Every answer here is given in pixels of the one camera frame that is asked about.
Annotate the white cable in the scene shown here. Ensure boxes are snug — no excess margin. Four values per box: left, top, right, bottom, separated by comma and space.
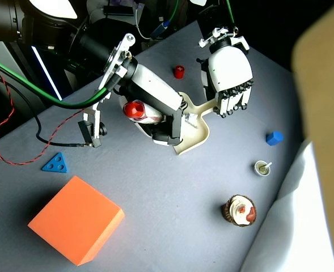
135, 2, 153, 40

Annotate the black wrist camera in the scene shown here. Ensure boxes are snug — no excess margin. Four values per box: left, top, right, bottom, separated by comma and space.
78, 120, 108, 148

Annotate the cream plastic dustpan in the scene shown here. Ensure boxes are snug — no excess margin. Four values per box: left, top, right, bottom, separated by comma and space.
174, 91, 220, 156

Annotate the black cable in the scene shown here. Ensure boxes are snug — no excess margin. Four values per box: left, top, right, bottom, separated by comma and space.
0, 73, 88, 147

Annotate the black flat box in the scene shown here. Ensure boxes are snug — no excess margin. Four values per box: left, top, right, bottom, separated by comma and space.
103, 4, 135, 16

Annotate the blue hexagonal block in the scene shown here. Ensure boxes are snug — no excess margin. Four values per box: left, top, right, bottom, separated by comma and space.
265, 130, 285, 147

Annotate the blue triangle block with holes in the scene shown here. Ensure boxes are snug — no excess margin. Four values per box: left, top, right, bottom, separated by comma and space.
41, 152, 68, 173

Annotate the grey table cloth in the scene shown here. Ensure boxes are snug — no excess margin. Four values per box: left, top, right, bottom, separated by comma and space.
0, 19, 312, 272

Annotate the tan board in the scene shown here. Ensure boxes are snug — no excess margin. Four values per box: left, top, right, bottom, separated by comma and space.
293, 0, 334, 272

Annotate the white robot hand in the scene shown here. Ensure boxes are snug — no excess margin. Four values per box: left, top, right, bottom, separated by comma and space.
196, 46, 254, 119
117, 61, 186, 147

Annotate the red black twisted wire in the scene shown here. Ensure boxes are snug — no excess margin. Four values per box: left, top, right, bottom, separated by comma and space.
0, 63, 85, 165

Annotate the cream hand broom red-tipped handle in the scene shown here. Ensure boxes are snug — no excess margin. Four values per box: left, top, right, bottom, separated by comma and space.
122, 100, 199, 130

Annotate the white light strip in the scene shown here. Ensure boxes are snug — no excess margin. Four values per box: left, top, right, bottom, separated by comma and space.
31, 46, 63, 101

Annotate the blue grey cable plug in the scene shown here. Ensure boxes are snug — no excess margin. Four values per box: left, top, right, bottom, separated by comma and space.
150, 19, 170, 37

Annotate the toy cupcake with cream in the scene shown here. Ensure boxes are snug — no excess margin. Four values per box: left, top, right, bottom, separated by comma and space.
222, 194, 257, 227

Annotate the orange foam block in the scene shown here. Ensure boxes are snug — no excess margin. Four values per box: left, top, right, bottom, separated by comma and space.
27, 175, 125, 267

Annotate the thick green cable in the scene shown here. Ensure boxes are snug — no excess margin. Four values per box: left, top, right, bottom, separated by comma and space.
0, 54, 115, 110

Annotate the small white toy bowl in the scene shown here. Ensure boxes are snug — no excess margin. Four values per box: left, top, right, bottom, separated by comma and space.
253, 160, 272, 177

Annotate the thin green cable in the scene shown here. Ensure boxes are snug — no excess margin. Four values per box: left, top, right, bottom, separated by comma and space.
225, 0, 237, 25
166, 0, 180, 24

